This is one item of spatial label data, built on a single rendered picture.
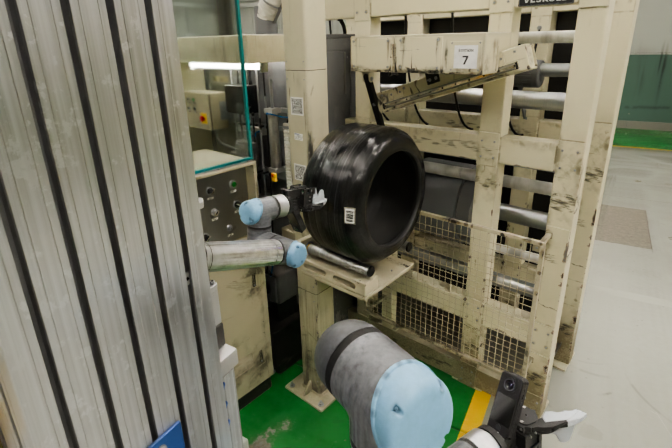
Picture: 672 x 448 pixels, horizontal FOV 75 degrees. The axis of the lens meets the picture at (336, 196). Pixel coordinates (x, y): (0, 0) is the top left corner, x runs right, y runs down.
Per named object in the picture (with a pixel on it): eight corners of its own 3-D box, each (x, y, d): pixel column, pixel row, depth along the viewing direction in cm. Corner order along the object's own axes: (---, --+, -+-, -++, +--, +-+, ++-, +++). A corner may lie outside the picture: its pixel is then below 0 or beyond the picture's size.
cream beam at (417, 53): (349, 71, 194) (349, 36, 189) (382, 68, 212) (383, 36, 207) (482, 76, 156) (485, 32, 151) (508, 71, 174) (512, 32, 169)
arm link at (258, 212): (236, 224, 136) (236, 198, 134) (264, 218, 144) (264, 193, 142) (253, 231, 131) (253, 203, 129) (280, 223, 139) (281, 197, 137)
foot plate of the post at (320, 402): (285, 387, 238) (284, 381, 237) (318, 361, 257) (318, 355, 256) (321, 412, 222) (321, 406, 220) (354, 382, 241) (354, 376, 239)
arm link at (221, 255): (159, 242, 92) (312, 236, 131) (133, 230, 99) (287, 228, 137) (151, 295, 93) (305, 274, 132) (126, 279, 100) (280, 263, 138)
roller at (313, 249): (312, 241, 197) (312, 251, 198) (305, 244, 194) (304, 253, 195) (375, 265, 175) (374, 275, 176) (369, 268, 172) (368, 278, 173)
